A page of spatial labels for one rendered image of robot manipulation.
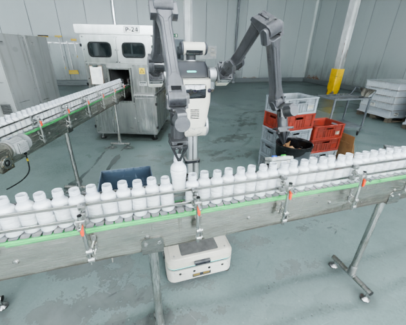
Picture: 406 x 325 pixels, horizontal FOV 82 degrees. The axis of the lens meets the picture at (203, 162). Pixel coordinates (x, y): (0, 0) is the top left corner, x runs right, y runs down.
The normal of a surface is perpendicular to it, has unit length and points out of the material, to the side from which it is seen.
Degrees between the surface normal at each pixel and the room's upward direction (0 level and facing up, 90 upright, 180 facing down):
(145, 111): 90
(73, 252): 90
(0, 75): 90
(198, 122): 90
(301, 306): 0
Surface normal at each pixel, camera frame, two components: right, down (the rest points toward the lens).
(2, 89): -0.03, 0.44
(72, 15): 0.29, 0.42
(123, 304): 0.02, -0.90
